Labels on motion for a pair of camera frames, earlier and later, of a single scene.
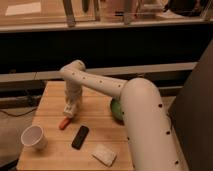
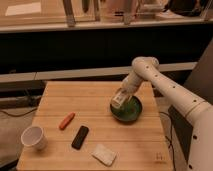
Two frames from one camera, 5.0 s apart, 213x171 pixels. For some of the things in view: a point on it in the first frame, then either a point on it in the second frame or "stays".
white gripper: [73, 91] -> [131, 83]
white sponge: [104, 154] stays
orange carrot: [65, 122] stays
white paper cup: [34, 136] stays
